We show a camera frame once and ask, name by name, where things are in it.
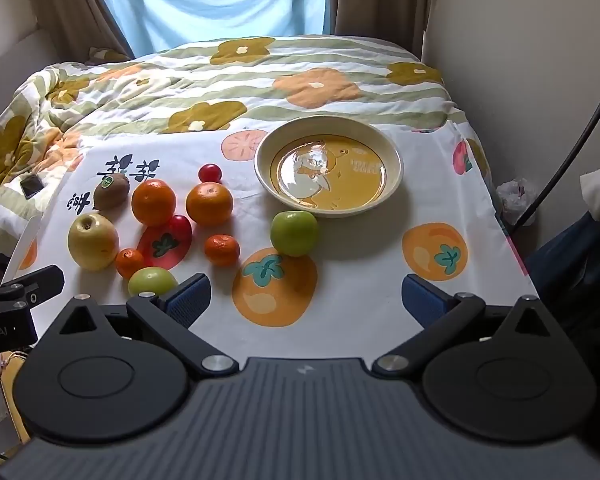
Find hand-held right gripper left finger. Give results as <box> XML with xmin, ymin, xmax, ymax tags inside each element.
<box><xmin>42</xmin><ymin>274</ymin><xmax>241</xmax><ymax>381</ymax></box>

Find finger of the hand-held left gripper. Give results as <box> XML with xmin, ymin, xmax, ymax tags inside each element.
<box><xmin>0</xmin><ymin>266</ymin><xmax>65</xmax><ymax>311</ymax></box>

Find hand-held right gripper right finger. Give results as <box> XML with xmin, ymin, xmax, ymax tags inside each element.
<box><xmin>372</xmin><ymin>274</ymin><xmax>567</xmax><ymax>379</ymax></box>

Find yellow-green apple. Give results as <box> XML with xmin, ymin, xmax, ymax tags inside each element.
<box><xmin>127</xmin><ymin>266</ymin><xmax>179</xmax><ymax>297</ymax></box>

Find yellow apple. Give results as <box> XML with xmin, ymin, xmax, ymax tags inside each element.
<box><xmin>67</xmin><ymin>213</ymin><xmax>120</xmax><ymax>272</ymax></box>

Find large orange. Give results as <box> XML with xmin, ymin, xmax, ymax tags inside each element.
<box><xmin>131</xmin><ymin>179</ymin><xmax>177</xmax><ymax>226</ymax></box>
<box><xmin>185</xmin><ymin>182</ymin><xmax>234</xmax><ymax>227</ymax></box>

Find green apple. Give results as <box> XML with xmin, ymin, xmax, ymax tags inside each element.
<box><xmin>271</xmin><ymin>210</ymin><xmax>319</xmax><ymax>258</ymax></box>

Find yellow duck print bowl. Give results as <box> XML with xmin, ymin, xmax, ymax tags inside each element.
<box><xmin>253</xmin><ymin>116</ymin><xmax>404</xmax><ymax>219</ymax></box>

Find small mandarin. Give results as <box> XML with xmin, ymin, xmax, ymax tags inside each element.
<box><xmin>115</xmin><ymin>248</ymin><xmax>146</xmax><ymax>279</ymax></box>
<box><xmin>204</xmin><ymin>234</ymin><xmax>241</xmax><ymax>267</ymax></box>

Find persimmon print white tablecloth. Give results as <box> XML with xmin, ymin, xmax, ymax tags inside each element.
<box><xmin>1</xmin><ymin>116</ymin><xmax>541</xmax><ymax>333</ymax></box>

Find black phone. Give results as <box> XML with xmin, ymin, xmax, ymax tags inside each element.
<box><xmin>20</xmin><ymin>175</ymin><xmax>45</xmax><ymax>199</ymax></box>

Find brown kiwi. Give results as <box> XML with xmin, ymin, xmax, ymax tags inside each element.
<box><xmin>93</xmin><ymin>173</ymin><xmax>131</xmax><ymax>211</ymax></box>

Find white plastic bag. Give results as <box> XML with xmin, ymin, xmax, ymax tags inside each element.
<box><xmin>495</xmin><ymin>177</ymin><xmax>537</xmax><ymax>216</ymax></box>

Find person's blue jeans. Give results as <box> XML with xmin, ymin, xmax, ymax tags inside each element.
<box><xmin>525</xmin><ymin>210</ymin><xmax>600</xmax><ymax>346</ymax></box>

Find floral striped blanket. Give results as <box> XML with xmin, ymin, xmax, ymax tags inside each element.
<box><xmin>0</xmin><ymin>35</ymin><xmax>491</xmax><ymax>246</ymax></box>

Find olive patterned cloth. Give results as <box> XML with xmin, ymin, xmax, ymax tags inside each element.
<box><xmin>87</xmin><ymin>47</ymin><xmax>132</xmax><ymax>64</ymax></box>

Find brown curtain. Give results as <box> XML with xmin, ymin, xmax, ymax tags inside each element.
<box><xmin>20</xmin><ymin>0</ymin><xmax>136</xmax><ymax>61</ymax></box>
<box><xmin>322</xmin><ymin>0</ymin><xmax>436</xmax><ymax>63</ymax></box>

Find light blue window cloth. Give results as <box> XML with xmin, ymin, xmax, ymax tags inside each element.
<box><xmin>100</xmin><ymin>0</ymin><xmax>338</xmax><ymax>58</ymax></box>

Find black cable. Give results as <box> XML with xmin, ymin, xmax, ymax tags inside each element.
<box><xmin>502</xmin><ymin>62</ymin><xmax>600</xmax><ymax>236</ymax></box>

